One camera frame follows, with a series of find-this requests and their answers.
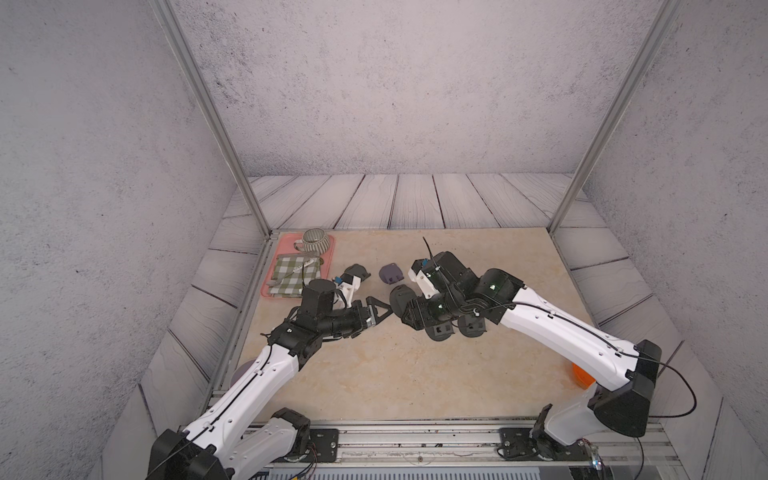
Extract left metal corner post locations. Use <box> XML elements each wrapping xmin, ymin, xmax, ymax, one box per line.
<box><xmin>150</xmin><ymin>0</ymin><xmax>272</xmax><ymax>237</ymax></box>

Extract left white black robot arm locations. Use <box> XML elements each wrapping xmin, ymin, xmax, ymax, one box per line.
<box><xmin>147</xmin><ymin>279</ymin><xmax>392</xmax><ymax>479</ymax></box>

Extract striped ceramic cup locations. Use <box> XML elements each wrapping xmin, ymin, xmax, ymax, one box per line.
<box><xmin>293</xmin><ymin>228</ymin><xmax>331</xmax><ymax>256</ymax></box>

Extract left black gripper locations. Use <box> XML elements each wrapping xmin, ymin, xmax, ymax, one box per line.
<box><xmin>316</xmin><ymin>296</ymin><xmax>394</xmax><ymax>340</ymax></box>

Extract purple bowl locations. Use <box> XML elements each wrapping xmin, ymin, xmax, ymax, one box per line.
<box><xmin>231</xmin><ymin>359</ymin><xmax>255</xmax><ymax>386</ymax></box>

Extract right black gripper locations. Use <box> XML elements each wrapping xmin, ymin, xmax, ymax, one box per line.
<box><xmin>397</xmin><ymin>294</ymin><xmax>467</xmax><ymax>330</ymax></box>

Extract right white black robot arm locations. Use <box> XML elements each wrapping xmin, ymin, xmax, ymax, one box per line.
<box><xmin>389</xmin><ymin>251</ymin><xmax>662</xmax><ymax>447</ymax></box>

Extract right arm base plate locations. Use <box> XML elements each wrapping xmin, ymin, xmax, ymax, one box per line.
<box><xmin>497</xmin><ymin>427</ymin><xmax>591</xmax><ymax>462</ymax></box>

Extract pink plastic tray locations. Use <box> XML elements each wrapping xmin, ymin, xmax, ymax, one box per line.
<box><xmin>260</xmin><ymin>232</ymin><xmax>336</xmax><ymax>298</ymax></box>

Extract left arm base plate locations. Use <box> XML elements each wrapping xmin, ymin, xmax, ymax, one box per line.
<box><xmin>274</xmin><ymin>428</ymin><xmax>340</xmax><ymax>464</ymax></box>

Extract right metal corner post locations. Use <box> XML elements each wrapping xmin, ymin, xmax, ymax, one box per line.
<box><xmin>547</xmin><ymin>0</ymin><xmax>682</xmax><ymax>237</ymax></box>

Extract metal corner post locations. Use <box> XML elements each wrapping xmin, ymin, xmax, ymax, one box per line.
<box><xmin>547</xmin><ymin>0</ymin><xmax>682</xmax><ymax>237</ymax></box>
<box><xmin>150</xmin><ymin>0</ymin><xmax>272</xmax><ymax>237</ymax></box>

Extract aluminium rail frame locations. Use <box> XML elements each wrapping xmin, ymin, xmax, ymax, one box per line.
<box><xmin>249</xmin><ymin>418</ymin><xmax>688</xmax><ymax>479</ymax></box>

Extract green checkered cloth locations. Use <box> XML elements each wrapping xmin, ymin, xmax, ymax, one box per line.
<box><xmin>266</xmin><ymin>254</ymin><xmax>323</xmax><ymax>298</ymax></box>

